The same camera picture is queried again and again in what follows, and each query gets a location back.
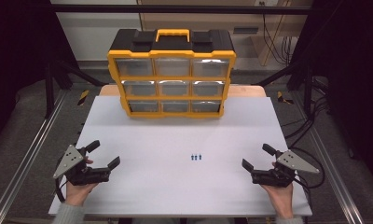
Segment black horizontal frame bar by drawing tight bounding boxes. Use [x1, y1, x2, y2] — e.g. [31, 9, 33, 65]
[50, 4, 313, 15]

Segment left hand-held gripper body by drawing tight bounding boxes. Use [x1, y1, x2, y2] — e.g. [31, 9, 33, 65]
[52, 144, 111, 187]

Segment set of clear organizer drawers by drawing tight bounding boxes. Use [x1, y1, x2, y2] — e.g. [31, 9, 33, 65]
[114, 57, 226, 114]

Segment clear plastic drawer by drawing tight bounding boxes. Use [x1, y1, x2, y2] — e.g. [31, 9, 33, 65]
[192, 58, 231, 78]

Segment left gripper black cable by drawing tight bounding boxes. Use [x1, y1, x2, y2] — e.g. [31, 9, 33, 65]
[54, 155, 68, 203]

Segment black floor cables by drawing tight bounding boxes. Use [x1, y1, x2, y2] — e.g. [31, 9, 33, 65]
[283, 76, 332, 147]

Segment person's right hand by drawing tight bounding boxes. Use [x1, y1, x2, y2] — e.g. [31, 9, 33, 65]
[260, 183, 295, 219]

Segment black metal stand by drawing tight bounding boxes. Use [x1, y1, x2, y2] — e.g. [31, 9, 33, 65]
[45, 59, 108, 119]
[255, 59, 315, 117]

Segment person's left hand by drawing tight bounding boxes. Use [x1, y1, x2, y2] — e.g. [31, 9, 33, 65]
[65, 158, 99, 207]

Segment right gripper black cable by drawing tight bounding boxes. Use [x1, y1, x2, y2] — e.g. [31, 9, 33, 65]
[290, 146, 326, 190]

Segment hanging black cables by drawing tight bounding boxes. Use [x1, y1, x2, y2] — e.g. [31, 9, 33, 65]
[261, 2, 298, 66]

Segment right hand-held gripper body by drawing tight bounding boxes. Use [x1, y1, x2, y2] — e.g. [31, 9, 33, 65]
[251, 149, 320, 189]

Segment aluminium rail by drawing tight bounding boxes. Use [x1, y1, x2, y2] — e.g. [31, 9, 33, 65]
[291, 92, 366, 224]
[0, 90, 68, 224]

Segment yellow black tape marker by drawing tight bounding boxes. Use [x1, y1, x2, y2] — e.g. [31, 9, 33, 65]
[77, 90, 90, 106]
[276, 91, 295, 105]

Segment yellow black organizer case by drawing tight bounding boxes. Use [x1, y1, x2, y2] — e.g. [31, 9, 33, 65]
[106, 28, 238, 119]

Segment black curtain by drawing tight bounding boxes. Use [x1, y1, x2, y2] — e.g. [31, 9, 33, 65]
[0, 0, 80, 153]
[295, 0, 373, 190]

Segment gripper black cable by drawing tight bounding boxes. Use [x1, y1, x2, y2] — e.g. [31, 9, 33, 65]
[54, 155, 68, 203]
[290, 146, 326, 190]

